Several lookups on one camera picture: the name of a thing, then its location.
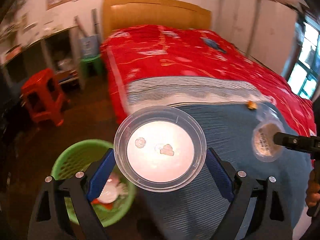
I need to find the round clear plastic container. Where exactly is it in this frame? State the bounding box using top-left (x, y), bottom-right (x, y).
top-left (252, 119), bottom-right (285, 163)

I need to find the round clear plastic lid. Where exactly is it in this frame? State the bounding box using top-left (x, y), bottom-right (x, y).
top-left (113, 106), bottom-right (207, 192)

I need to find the orange peel piece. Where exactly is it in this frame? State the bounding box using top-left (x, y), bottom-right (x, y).
top-left (247, 101), bottom-right (258, 111)

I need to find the clear plastic cup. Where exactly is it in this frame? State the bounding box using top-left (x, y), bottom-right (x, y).
top-left (256, 103), bottom-right (281, 125)

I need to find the green mesh trash basket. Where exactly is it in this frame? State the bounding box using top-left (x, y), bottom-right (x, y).
top-left (51, 139), bottom-right (136, 227)

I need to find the right hand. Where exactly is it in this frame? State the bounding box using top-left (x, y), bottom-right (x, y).
top-left (305, 170), bottom-right (320, 207)

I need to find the window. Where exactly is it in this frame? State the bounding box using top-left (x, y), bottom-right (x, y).
top-left (287, 18), bottom-right (319, 99)

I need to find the blue striped blanket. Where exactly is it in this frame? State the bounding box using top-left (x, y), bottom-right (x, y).
top-left (125, 76), bottom-right (313, 240)

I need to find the red plastic stool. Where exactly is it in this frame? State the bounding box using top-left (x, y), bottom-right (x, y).
top-left (21, 68), bottom-right (70, 127)

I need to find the green plastic stool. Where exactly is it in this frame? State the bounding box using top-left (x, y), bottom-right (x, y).
top-left (80, 54), bottom-right (103, 78)

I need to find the red patterned bedspread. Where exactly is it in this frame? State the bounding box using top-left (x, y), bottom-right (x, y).
top-left (100, 24), bottom-right (317, 136)

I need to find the blue paper bag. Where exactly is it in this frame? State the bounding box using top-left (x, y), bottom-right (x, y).
top-left (80, 35), bottom-right (99, 59)

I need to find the blue fish toy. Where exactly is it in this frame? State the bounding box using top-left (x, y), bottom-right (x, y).
top-left (201, 37), bottom-right (226, 54)

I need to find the white wardrobe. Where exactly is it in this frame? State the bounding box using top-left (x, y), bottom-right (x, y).
top-left (216, 0), bottom-right (298, 75)

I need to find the wooden headboard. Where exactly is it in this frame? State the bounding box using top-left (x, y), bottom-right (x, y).
top-left (101, 0), bottom-right (212, 39)

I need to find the white desk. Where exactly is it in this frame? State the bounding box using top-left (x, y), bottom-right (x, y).
top-left (0, 24), bottom-right (86, 93)

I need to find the black sword on wall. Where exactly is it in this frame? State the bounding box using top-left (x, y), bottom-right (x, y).
top-left (91, 8), bottom-right (100, 37)

